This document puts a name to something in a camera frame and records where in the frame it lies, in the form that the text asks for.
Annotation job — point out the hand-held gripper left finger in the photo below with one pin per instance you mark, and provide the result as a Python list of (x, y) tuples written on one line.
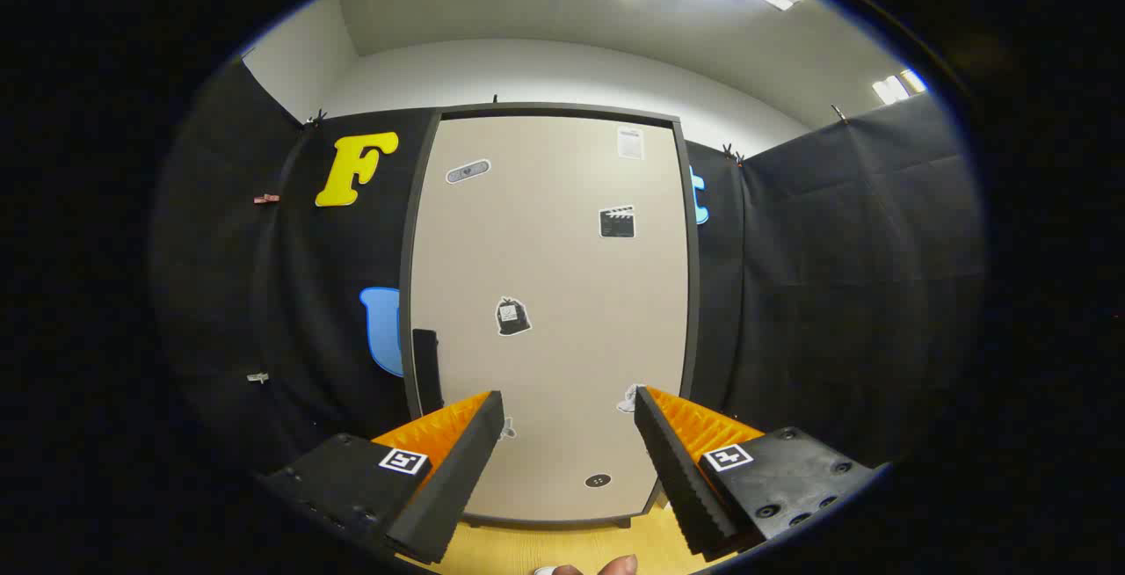
[(457, 487)]

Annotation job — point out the small ceiling light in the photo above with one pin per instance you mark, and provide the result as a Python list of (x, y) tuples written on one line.
[(898, 87)]

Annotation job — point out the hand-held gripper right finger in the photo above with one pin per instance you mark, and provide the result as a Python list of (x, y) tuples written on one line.
[(681, 487)]

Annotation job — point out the grey shoe cabinet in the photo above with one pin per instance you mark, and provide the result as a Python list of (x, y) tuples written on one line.
[(545, 108)]

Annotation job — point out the black backdrop cloth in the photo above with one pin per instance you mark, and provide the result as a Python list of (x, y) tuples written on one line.
[(835, 294)]

